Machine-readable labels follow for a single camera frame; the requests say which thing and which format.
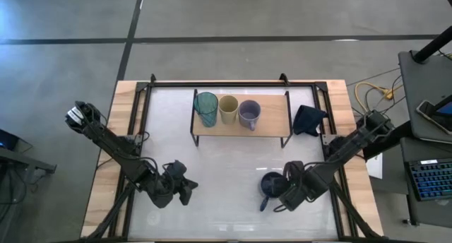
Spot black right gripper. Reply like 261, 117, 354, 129
277, 160, 321, 213

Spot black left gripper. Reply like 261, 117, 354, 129
150, 160, 200, 209

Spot dark blue glazed mug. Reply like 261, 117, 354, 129
258, 171, 290, 213

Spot lavender faceted mug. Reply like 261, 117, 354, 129
237, 99, 262, 132

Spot pale yellow cup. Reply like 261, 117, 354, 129
218, 94, 240, 126

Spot dark blue cloth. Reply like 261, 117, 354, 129
292, 104, 328, 137

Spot teal glass tumbler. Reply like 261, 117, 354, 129
193, 91, 220, 128

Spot white paper sheet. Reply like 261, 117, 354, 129
365, 152, 384, 180

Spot black diagonal support bar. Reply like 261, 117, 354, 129
362, 121, 414, 161

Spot backlit black keyboard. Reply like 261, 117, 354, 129
405, 158, 452, 202

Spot grey smartphone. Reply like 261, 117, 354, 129
415, 99, 452, 136

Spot tablet with blue screen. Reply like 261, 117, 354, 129
434, 93, 452, 117

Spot device with blue glow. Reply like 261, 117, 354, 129
0, 129, 22, 152

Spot grey side cart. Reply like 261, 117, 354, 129
398, 50, 452, 227

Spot black pole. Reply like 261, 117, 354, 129
412, 25, 452, 64

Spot wooden shelf with black frame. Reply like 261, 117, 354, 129
189, 88, 294, 149

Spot black table frame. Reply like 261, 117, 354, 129
79, 80, 384, 243

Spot yellow cable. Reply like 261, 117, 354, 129
354, 81, 396, 113

